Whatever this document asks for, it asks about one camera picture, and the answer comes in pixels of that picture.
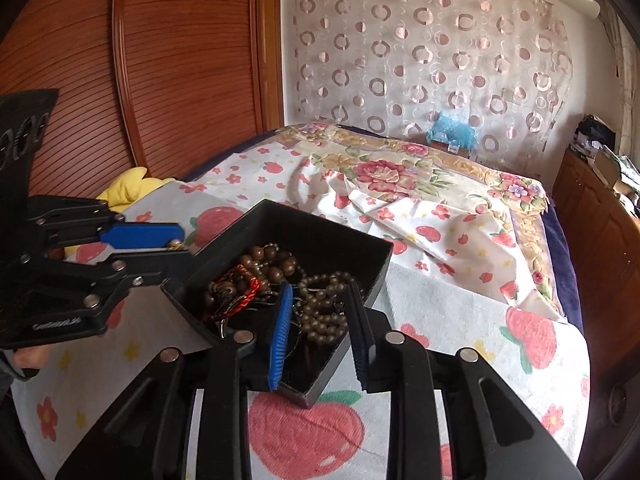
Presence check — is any blue plastic bag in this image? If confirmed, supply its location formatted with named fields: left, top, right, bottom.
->
left=427, top=111, right=476, bottom=148

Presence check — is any wooden cabinet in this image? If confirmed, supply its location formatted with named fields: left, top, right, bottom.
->
left=550, top=147, right=640, bottom=376

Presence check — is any red cord bracelet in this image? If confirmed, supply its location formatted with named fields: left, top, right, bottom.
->
left=212, top=267, right=266, bottom=320

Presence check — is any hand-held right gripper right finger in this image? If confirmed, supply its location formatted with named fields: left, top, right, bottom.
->
left=346, top=281, right=583, bottom=480

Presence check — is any black jewelry box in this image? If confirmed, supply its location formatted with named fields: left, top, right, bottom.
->
left=160, top=198, right=395, bottom=409

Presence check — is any yellow cloth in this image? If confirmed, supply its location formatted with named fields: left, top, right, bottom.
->
left=95, top=166, right=176, bottom=213

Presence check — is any sheer circle-pattern curtain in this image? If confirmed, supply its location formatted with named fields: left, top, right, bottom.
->
left=280, top=0, right=601, bottom=161

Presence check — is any small brown bead necklace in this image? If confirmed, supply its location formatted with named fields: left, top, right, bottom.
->
left=292, top=270, right=353, bottom=346

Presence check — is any large wooden bead bracelet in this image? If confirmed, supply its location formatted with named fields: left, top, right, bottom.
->
left=237, top=244, right=308, bottom=287

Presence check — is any dark blue bedsheet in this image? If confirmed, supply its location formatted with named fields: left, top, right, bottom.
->
left=542, top=207, right=586, bottom=333

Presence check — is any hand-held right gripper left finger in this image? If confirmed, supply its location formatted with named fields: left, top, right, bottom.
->
left=55, top=281, right=294, bottom=480

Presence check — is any person's left hand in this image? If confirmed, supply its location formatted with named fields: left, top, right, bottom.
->
left=12, top=345, right=52, bottom=377

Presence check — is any clutter pile on cabinet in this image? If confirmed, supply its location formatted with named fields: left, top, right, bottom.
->
left=570, top=114, right=640, bottom=206

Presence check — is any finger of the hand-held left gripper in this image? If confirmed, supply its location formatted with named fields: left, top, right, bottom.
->
left=27, top=195, right=186, bottom=257
left=87, top=247, right=201, bottom=291

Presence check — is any wooden slatted wardrobe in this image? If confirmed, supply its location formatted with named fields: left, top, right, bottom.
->
left=0, top=0, right=286, bottom=196

